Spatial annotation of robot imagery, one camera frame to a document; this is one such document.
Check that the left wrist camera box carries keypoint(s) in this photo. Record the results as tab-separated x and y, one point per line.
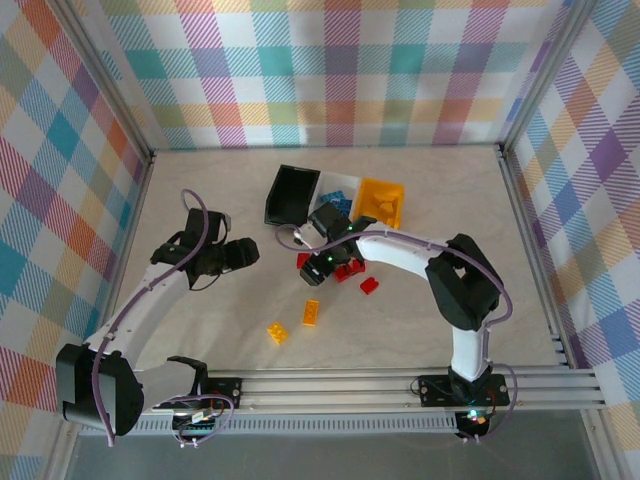
210	227

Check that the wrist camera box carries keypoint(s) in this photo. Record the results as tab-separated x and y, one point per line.
210	227
327	220

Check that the yellow plastic bin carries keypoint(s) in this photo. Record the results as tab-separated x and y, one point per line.
367	192

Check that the aluminium side rail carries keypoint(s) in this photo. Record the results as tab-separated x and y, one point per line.
530	250
122	260

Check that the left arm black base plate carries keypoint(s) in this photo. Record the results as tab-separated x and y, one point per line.
227	392

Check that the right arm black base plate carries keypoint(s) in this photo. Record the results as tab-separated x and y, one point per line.
432	392

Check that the aluminium frame post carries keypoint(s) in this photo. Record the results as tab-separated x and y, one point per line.
545	70
100	75

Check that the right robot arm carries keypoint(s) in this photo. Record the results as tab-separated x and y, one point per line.
395	250

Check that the white plastic bin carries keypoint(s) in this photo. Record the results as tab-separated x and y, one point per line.
345	181

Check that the black plastic bin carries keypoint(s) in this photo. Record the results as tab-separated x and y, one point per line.
290	192

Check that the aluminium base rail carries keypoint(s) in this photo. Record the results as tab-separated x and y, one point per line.
325	392

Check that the orange lego brick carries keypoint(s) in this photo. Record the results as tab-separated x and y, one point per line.
311	312

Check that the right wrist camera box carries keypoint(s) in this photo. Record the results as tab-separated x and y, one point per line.
327	220

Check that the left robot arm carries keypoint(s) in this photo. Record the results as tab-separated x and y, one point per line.
145	305

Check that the yellow lego brick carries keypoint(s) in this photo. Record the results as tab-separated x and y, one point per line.
389	213
278	332
382	201

